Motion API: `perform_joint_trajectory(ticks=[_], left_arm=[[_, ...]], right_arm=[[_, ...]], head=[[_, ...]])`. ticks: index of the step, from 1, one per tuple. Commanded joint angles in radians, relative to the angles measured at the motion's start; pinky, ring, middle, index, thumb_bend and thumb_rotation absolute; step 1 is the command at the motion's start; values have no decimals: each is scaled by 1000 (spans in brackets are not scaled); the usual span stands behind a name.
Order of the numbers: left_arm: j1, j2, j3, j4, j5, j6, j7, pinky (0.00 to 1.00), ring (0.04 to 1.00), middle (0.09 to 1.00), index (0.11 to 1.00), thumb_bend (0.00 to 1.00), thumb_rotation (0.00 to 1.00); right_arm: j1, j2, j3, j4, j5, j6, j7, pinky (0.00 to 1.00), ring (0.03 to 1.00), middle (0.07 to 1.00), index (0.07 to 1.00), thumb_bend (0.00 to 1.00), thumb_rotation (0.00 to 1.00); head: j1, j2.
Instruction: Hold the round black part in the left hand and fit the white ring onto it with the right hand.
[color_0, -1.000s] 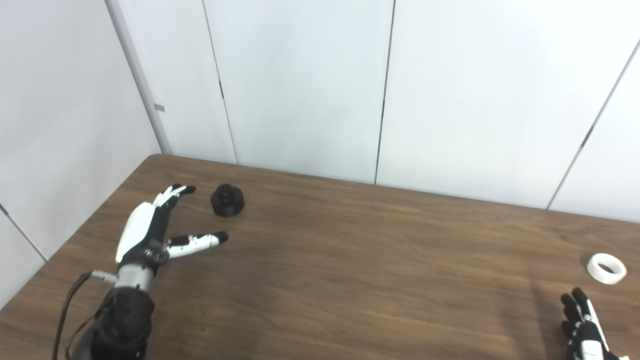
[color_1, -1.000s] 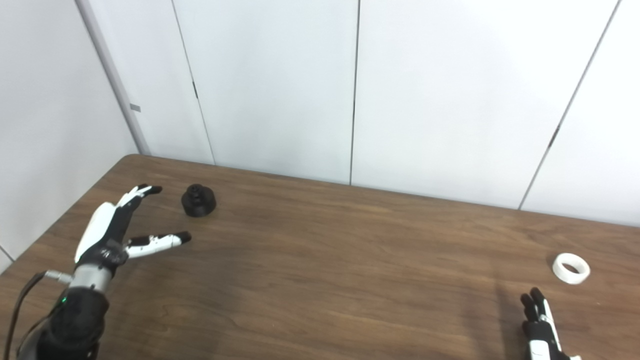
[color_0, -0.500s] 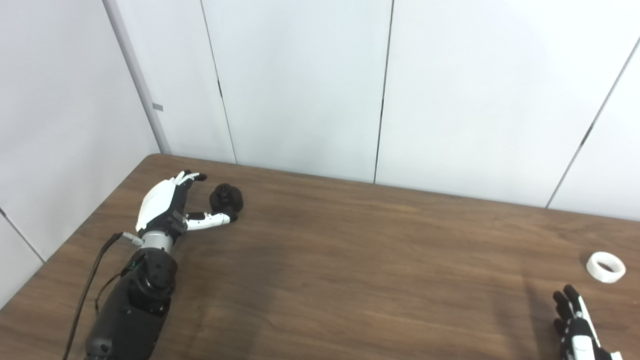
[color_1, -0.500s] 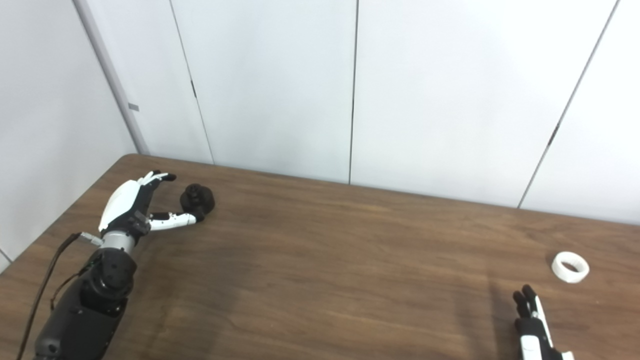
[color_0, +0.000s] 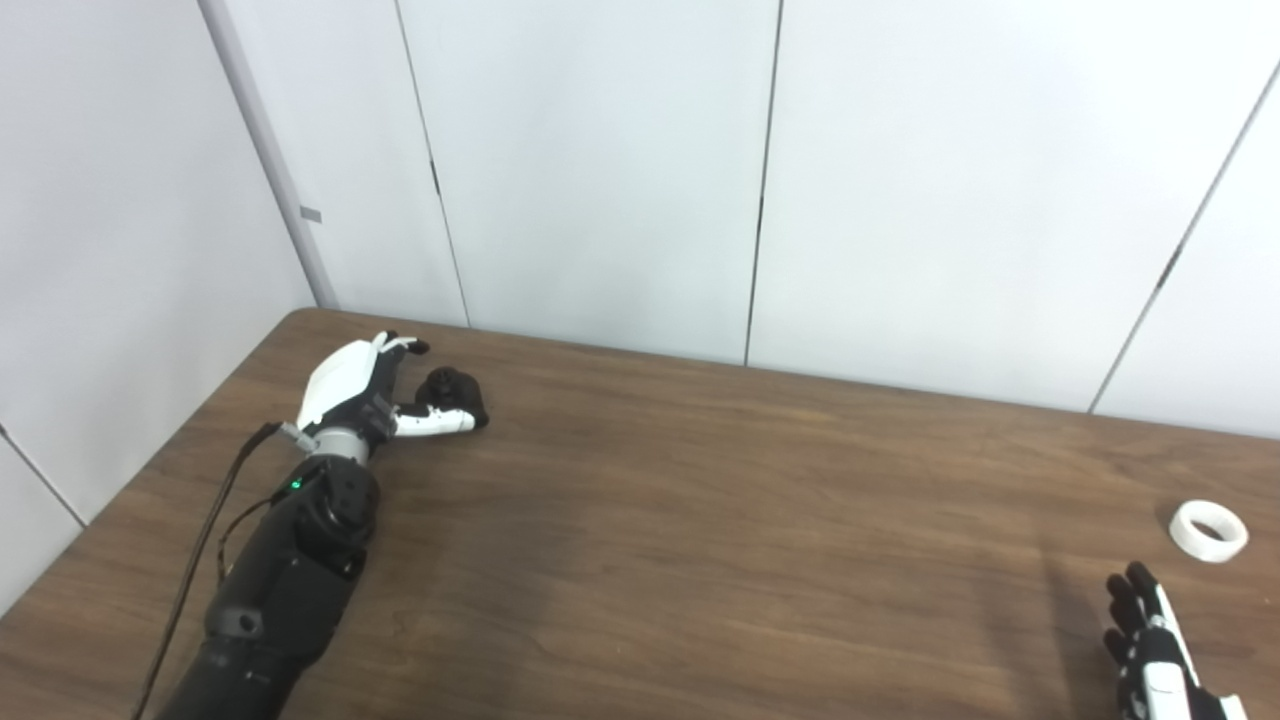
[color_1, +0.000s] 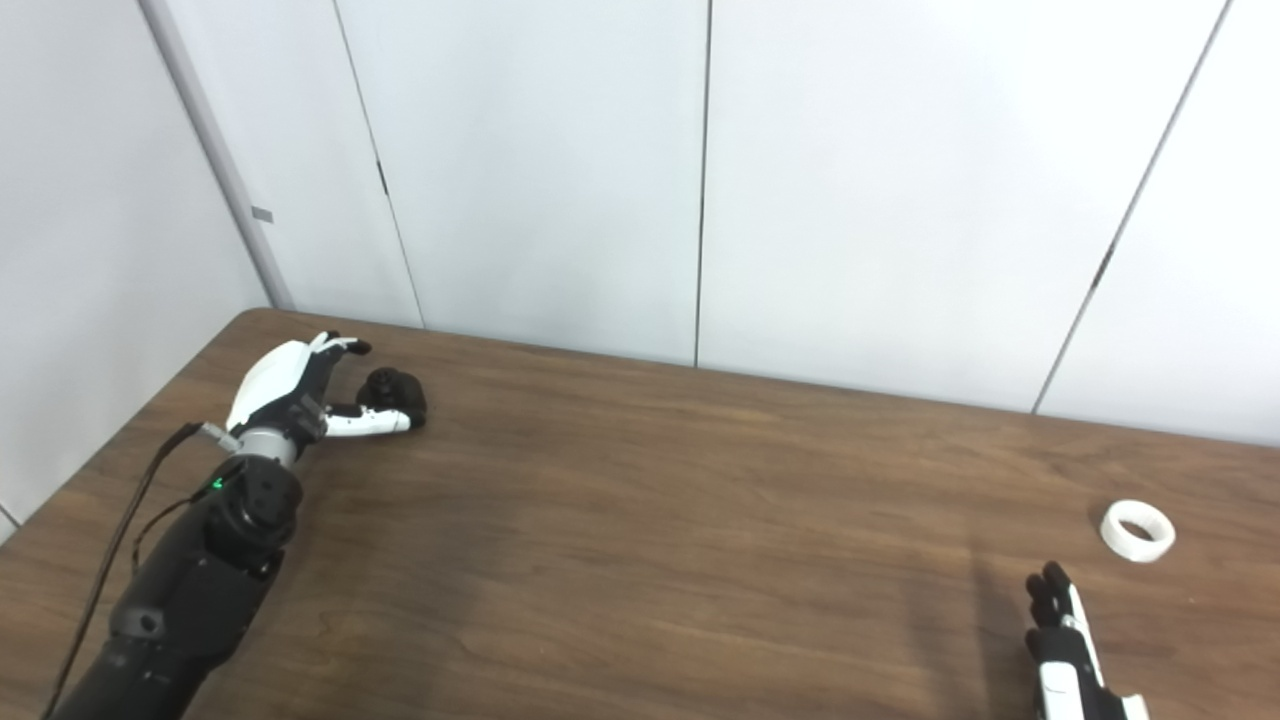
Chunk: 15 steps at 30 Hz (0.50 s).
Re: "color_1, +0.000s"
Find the round black plastic part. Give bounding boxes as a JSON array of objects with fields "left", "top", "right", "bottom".
[{"left": 357, "top": 368, "right": 429, "bottom": 431}]

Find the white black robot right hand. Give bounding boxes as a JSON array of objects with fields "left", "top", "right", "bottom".
[{"left": 1025, "top": 561, "right": 1151, "bottom": 720}]

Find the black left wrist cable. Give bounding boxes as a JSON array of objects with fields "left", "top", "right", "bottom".
[{"left": 40, "top": 422, "right": 239, "bottom": 720}]

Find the white plastic ring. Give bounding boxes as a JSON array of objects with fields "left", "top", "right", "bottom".
[{"left": 1100, "top": 499, "right": 1177, "bottom": 564}]

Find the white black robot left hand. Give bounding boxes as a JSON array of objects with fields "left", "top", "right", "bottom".
[{"left": 225, "top": 332, "right": 413, "bottom": 446}]

